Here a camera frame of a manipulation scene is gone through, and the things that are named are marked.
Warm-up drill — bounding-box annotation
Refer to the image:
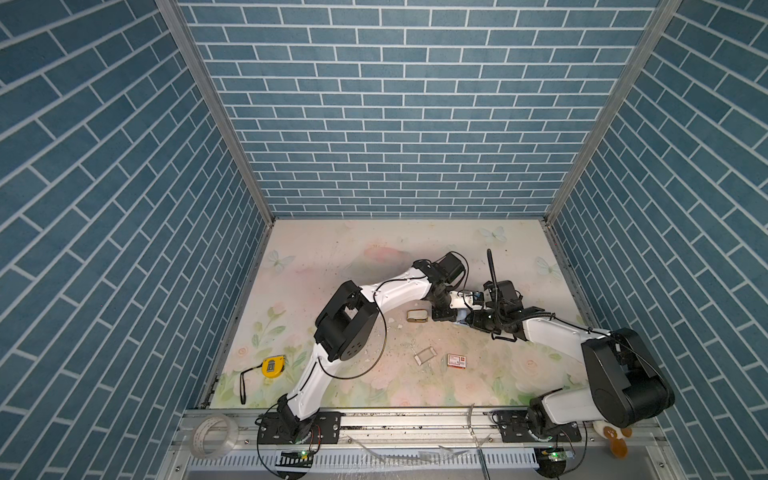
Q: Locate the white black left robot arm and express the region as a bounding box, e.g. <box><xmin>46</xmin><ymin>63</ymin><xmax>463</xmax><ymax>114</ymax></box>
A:
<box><xmin>276</xmin><ymin>251</ymin><xmax>468</xmax><ymax>428</ymax></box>

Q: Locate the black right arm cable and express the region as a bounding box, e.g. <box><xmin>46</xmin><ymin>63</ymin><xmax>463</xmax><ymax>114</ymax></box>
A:
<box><xmin>485</xmin><ymin>248</ymin><xmax>523</xmax><ymax>337</ymax></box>

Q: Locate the green circuit board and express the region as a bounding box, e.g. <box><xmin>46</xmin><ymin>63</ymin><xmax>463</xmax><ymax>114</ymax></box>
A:
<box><xmin>534</xmin><ymin>448</ymin><xmax>568</xmax><ymax>479</ymax></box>
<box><xmin>276</xmin><ymin>451</ymin><xmax>314</xmax><ymax>470</ymax></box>

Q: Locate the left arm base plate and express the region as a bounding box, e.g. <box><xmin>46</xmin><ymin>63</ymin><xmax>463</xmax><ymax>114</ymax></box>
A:
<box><xmin>258</xmin><ymin>411</ymin><xmax>343</xmax><ymax>445</ymax></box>

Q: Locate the green circuit board left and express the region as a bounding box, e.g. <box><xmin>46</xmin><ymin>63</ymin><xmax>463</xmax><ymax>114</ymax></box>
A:
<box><xmin>276</xmin><ymin>451</ymin><xmax>314</xmax><ymax>470</ymax></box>

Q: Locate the brown white plush toy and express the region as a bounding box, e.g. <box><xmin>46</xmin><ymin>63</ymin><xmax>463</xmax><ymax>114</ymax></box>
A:
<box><xmin>592</xmin><ymin>421</ymin><xmax>633</xmax><ymax>459</ymax></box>

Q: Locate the green circuit board right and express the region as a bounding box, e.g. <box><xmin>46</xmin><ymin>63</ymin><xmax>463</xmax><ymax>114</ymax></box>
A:
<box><xmin>534</xmin><ymin>448</ymin><xmax>568</xmax><ymax>479</ymax></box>

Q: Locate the red white staple box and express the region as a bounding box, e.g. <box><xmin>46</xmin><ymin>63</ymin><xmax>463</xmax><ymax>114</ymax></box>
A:
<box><xmin>446</xmin><ymin>354</ymin><xmax>467</xmax><ymax>369</ymax></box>

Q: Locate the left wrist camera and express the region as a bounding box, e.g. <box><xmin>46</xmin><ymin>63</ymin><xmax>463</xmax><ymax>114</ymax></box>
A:
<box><xmin>450</xmin><ymin>290</ymin><xmax>486</xmax><ymax>310</ymax></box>

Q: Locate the aluminium front rail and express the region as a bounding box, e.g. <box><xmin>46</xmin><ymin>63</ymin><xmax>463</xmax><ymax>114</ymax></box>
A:
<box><xmin>170</xmin><ymin>405</ymin><xmax>661</xmax><ymax>451</ymax></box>

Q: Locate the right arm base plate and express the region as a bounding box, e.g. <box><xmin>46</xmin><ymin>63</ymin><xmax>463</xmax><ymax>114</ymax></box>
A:
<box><xmin>488</xmin><ymin>407</ymin><xmax>582</xmax><ymax>443</ymax></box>

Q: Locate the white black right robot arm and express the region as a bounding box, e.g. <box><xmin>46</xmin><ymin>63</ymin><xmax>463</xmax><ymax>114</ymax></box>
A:
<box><xmin>451</xmin><ymin>281</ymin><xmax>675</xmax><ymax>439</ymax></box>

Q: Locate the yellow tape measure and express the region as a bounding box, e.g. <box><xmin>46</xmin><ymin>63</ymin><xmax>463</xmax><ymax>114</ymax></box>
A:
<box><xmin>260</xmin><ymin>355</ymin><xmax>286</xmax><ymax>379</ymax></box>

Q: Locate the clear tape roll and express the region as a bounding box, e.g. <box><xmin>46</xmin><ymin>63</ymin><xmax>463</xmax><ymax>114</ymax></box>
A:
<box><xmin>190</xmin><ymin>414</ymin><xmax>239</xmax><ymax>460</ymax></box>

